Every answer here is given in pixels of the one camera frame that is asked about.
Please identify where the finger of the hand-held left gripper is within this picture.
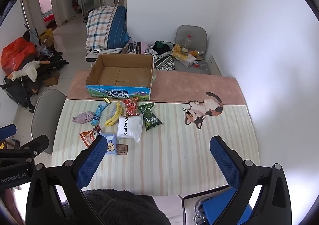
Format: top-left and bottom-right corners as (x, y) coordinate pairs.
(0, 124), (17, 141)
(14, 134), (50, 158)

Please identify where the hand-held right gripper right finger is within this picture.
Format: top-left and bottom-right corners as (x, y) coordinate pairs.
(209, 136), (292, 225)

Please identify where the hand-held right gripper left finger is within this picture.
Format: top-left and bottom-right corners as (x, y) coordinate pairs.
(26, 135), (108, 225)

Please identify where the light blue tissue pack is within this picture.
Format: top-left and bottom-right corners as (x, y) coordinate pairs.
(101, 133), (118, 156)

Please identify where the orange cartoon snack packet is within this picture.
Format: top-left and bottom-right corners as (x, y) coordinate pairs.
(79, 125), (102, 148)

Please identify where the grey purple sock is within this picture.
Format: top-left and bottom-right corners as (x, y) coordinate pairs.
(72, 112), (95, 125)

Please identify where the blue tube packet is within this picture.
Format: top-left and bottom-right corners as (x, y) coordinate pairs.
(91, 98), (111, 127)

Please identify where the yellow clear snack packet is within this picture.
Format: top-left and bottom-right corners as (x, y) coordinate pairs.
(105, 101), (124, 127)

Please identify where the white soft pack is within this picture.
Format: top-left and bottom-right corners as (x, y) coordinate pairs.
(116, 114), (144, 143)

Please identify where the red snack packet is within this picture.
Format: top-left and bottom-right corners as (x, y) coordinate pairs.
(122, 98), (141, 117)

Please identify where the printed cardboard box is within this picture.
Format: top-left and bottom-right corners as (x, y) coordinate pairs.
(85, 54), (156, 102)

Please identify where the green snack packet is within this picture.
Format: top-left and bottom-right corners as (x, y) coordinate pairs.
(137, 102), (163, 132)

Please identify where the person's left forearm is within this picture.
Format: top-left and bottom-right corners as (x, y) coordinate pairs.
(0, 187), (18, 225)

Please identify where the white shell chair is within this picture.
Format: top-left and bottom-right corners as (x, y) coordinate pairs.
(30, 89), (67, 157)

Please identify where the black folded stroller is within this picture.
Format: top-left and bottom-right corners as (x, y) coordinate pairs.
(0, 24), (69, 114)

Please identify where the dark fleece garment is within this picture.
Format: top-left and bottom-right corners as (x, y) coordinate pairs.
(59, 188), (171, 225)

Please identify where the striped cat print table mat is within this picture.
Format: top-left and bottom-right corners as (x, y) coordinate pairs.
(51, 70), (261, 197)

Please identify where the white goose plush toy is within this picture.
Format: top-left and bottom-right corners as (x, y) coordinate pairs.
(7, 61), (40, 82)

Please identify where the small brown cardboard box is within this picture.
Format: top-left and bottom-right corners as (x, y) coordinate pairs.
(42, 70), (60, 88)

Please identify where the orange plastic bag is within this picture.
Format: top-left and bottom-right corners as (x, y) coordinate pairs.
(0, 37), (37, 76)

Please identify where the white leaning panel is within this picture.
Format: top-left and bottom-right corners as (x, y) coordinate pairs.
(206, 55), (222, 76)

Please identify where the yellow open box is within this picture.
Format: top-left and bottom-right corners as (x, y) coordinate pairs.
(39, 28), (54, 45)

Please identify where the white tissue pack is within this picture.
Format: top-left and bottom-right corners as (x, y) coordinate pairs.
(179, 54), (197, 67)

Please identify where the yellow plastic bag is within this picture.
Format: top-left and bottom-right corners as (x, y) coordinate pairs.
(172, 44), (190, 61)

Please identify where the red bedding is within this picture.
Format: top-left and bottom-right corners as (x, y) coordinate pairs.
(42, 12), (57, 25)

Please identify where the patterned bag with clothes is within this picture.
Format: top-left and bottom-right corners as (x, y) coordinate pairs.
(145, 40), (175, 72)

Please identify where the plaid folded quilt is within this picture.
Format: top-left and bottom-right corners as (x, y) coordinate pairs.
(85, 5), (131, 50)

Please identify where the grey padded chair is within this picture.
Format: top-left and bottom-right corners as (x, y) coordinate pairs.
(173, 25), (211, 75)

